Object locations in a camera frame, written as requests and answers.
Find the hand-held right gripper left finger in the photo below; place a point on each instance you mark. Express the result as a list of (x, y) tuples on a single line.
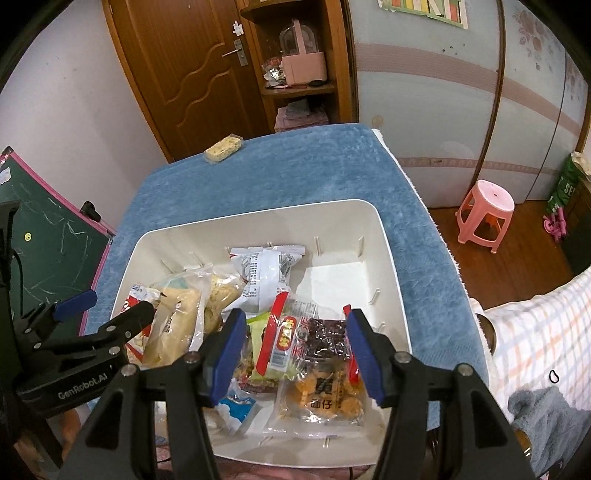
[(228, 355)]

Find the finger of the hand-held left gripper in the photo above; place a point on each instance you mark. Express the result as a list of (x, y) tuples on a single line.
[(134, 318), (76, 302)]

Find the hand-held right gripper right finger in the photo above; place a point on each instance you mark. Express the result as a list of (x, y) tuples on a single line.
[(364, 357)]

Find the red white snack packet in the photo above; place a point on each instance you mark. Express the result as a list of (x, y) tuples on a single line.
[(134, 300)]

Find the green snack packet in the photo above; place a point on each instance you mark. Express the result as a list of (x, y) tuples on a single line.
[(258, 353)]

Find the dark red snack packet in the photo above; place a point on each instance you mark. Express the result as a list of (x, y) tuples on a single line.
[(328, 341)]

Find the clear bread packet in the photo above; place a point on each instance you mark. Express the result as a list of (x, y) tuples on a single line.
[(175, 318)]

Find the blue white snack packet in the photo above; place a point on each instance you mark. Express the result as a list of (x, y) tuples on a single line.
[(235, 408)]

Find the clear packet of fried snacks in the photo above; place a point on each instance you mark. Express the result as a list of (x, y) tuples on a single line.
[(323, 394)]

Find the red yellow label snack packet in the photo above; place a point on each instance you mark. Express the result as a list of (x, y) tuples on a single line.
[(282, 341)]

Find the clear packet of pale cake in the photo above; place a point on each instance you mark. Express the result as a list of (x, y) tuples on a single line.
[(221, 295)]

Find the white plastic bin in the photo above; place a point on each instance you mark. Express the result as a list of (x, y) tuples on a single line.
[(341, 286)]

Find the white packet with black print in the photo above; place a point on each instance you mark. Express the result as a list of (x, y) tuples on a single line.
[(265, 277)]

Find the black chalkboard clip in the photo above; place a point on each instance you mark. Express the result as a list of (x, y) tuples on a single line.
[(91, 211)]

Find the checkered blanket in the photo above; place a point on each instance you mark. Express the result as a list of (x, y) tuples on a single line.
[(545, 332)]

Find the rice crisp bar packet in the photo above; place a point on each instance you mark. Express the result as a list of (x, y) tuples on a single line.
[(224, 148)]

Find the blue towel cloth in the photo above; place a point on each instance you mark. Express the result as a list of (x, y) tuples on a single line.
[(300, 175)]

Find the pink plastic stool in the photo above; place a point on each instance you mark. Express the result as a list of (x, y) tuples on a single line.
[(487, 207)]

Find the grey cloth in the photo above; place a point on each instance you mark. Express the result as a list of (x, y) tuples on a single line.
[(554, 429)]

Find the pink toy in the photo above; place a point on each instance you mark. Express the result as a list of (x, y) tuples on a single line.
[(554, 226)]

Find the brown wooden door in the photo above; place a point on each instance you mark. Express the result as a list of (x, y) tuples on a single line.
[(184, 78)]

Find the folded pink cloths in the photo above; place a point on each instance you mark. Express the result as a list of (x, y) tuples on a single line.
[(300, 117)]

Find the floral sliding wardrobe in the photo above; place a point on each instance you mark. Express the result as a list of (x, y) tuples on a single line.
[(438, 115)]

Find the green bag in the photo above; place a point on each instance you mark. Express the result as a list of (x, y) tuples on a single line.
[(570, 184)]

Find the foil wrappers on shelf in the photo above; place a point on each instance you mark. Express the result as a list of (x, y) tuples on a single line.
[(272, 74)]

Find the pink basket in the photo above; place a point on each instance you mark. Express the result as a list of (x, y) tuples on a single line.
[(304, 69)]

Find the wooden corner shelf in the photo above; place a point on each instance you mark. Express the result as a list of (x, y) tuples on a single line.
[(339, 60)]

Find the white door hook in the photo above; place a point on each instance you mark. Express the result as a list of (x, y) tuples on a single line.
[(237, 28)]

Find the green chalkboard with pink frame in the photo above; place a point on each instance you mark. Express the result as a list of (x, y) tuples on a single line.
[(46, 249)]

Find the wall poster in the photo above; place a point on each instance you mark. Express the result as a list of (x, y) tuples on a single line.
[(429, 11)]

